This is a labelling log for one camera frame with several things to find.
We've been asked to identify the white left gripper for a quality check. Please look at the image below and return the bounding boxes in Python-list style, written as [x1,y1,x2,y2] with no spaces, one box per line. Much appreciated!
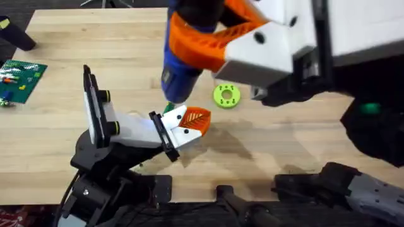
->
[70,105,211,179]

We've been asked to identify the blue electric screwdriver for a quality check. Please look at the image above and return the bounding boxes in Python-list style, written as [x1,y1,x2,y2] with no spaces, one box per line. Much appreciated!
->
[160,0,227,115]

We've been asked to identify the right wrist black upright plate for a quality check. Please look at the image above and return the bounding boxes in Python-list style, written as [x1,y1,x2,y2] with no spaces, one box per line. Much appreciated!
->
[311,0,335,92]

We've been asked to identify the wrist black upright plate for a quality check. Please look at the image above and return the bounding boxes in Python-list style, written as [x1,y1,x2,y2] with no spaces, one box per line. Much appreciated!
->
[311,0,335,92]
[83,64,105,149]

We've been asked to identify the green disc with holes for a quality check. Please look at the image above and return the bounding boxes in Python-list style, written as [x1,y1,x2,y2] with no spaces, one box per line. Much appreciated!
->
[213,83,242,110]

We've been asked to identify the left wrist black upright plate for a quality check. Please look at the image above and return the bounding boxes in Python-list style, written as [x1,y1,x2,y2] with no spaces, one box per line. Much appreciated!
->
[83,64,105,149]

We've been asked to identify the chair base legs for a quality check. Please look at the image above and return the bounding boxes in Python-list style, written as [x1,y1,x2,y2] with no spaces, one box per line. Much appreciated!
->
[80,0,134,9]

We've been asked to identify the green board with toy blocks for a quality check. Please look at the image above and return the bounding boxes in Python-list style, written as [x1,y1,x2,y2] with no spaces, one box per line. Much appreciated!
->
[0,59,49,108]

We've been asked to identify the black object with yellow tag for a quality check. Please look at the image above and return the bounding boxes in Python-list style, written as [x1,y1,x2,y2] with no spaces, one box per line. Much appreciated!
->
[0,15,37,52]

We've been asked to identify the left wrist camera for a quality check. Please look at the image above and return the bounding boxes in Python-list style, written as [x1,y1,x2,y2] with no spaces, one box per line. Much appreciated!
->
[98,89,121,137]

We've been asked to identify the black rail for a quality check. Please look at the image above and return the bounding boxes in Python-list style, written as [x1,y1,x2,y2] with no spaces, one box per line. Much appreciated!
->
[119,201,404,227]

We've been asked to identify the black stand post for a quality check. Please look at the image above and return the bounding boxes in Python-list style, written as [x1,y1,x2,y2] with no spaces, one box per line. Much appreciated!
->
[215,185,285,227]

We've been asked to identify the black cable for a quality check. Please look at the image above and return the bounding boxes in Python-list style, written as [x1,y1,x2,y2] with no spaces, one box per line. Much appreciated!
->
[52,170,80,227]

